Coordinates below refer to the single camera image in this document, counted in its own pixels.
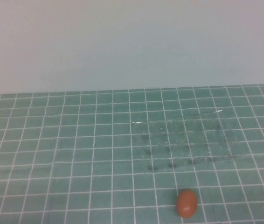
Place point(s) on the brown egg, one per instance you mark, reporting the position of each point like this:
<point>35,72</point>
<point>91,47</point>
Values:
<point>186,203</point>

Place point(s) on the clear plastic egg tray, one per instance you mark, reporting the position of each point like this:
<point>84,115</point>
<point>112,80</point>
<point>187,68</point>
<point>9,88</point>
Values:
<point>181,140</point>

